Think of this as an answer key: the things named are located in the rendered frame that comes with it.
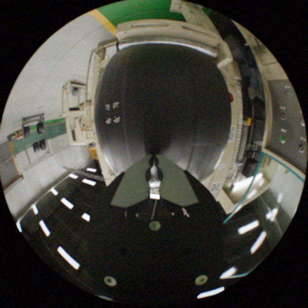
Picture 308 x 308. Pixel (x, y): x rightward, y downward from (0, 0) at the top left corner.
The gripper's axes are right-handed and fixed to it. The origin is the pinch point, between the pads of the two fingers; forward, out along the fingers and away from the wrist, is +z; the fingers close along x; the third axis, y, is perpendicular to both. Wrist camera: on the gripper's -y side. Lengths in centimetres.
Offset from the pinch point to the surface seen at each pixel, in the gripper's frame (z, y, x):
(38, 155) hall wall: 310, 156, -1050
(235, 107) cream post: 21.6, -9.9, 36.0
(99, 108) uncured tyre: 2.7, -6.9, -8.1
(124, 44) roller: 16.5, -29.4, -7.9
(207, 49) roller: 16.5, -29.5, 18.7
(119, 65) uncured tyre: 3.7, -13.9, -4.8
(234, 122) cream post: 20.8, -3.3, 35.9
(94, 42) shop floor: 88, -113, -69
